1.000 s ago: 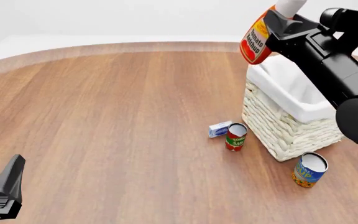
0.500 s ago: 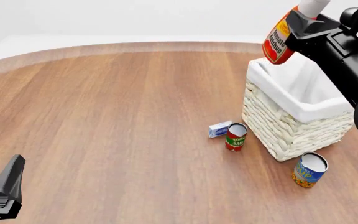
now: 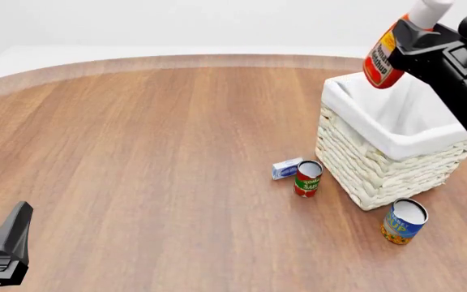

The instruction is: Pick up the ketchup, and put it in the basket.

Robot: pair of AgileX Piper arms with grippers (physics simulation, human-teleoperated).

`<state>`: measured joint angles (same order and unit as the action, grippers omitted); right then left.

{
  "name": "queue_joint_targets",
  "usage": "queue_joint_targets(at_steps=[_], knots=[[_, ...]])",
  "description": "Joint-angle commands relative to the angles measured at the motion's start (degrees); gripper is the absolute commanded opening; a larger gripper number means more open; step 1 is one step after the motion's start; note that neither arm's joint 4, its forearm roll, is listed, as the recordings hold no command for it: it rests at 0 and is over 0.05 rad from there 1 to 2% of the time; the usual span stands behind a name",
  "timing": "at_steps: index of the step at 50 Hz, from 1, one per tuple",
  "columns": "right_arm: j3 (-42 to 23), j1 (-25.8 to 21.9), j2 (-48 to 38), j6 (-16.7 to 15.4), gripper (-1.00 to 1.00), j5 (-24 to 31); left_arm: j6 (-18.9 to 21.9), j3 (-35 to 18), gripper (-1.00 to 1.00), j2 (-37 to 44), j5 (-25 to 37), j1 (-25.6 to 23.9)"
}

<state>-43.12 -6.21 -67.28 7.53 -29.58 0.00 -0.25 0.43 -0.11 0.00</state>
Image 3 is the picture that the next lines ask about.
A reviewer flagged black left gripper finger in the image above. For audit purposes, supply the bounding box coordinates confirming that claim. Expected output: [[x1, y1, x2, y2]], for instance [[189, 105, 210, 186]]
[[0, 200, 34, 263]]

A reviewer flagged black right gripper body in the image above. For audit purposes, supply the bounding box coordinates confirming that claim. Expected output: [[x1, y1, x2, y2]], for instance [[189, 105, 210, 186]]
[[387, 22, 467, 80]]

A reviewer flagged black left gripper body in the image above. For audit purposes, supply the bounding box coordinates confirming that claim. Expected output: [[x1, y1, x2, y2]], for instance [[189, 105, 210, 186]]
[[0, 255, 30, 289]]

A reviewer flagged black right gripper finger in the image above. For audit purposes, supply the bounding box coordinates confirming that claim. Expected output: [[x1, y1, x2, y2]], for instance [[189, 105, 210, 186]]
[[394, 19, 442, 54]]

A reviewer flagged red ketchup bottle white cap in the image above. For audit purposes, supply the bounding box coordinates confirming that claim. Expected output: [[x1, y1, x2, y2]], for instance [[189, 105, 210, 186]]
[[362, 0, 456, 90]]

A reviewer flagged white woven basket cloth liner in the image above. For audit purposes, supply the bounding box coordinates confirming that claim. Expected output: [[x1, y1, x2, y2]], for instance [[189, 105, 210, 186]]
[[315, 71, 467, 212]]

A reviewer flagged blue soup can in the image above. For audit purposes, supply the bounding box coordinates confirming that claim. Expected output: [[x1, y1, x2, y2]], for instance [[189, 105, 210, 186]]
[[380, 197, 430, 246]]

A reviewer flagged red tomato sauce can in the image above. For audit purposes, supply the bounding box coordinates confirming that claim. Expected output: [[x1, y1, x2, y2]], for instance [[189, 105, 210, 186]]
[[293, 159, 324, 199]]

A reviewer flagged small blue white box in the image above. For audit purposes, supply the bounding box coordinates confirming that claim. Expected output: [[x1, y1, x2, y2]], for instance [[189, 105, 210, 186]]
[[272, 156, 304, 182]]

